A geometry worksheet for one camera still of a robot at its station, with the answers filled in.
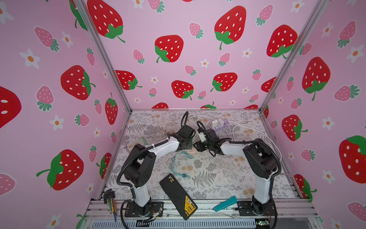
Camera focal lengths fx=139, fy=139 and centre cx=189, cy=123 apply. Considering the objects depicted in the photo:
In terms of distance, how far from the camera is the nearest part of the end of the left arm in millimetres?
683

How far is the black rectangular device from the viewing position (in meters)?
0.73

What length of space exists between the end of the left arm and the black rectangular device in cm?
22
